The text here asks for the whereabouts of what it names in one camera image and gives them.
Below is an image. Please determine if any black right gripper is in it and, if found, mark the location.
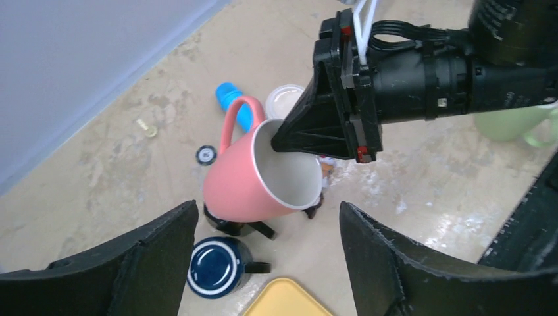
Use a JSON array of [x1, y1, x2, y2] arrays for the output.
[[271, 10, 471, 163]]

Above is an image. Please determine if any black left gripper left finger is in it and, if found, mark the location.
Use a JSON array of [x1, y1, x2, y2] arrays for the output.
[[1, 200, 199, 315]]

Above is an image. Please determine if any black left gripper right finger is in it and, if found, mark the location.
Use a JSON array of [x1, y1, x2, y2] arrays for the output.
[[339, 201, 557, 315]]

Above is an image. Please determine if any navy blue mug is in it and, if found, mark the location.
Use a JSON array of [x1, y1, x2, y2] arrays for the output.
[[187, 236, 271, 299]]

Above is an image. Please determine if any light green mug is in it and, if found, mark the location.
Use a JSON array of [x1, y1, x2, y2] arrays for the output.
[[473, 103, 557, 148]]

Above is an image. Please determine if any black faceted mug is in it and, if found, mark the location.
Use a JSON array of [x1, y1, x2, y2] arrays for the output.
[[203, 204, 276, 240]]

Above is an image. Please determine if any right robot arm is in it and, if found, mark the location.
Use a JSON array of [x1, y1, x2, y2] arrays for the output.
[[271, 1, 557, 163]]

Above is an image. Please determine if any small toy figurine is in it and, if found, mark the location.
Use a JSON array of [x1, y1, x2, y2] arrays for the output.
[[303, 155, 336, 219]]

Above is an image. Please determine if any white round lid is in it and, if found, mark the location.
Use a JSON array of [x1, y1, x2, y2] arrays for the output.
[[265, 84, 305, 119]]

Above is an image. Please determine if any blue toy microphone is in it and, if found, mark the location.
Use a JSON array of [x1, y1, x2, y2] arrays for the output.
[[215, 82, 255, 134]]

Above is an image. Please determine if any yellow tray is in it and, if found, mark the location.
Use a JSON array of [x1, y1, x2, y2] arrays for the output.
[[243, 278, 332, 316]]

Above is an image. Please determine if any dark poker chip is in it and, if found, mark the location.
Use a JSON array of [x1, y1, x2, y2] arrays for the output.
[[195, 145, 217, 166]]

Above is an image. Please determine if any small yellow peg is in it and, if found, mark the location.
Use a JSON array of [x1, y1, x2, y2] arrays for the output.
[[136, 118, 158, 138]]

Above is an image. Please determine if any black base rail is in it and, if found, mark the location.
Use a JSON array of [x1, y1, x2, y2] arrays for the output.
[[478, 155, 557, 272]]

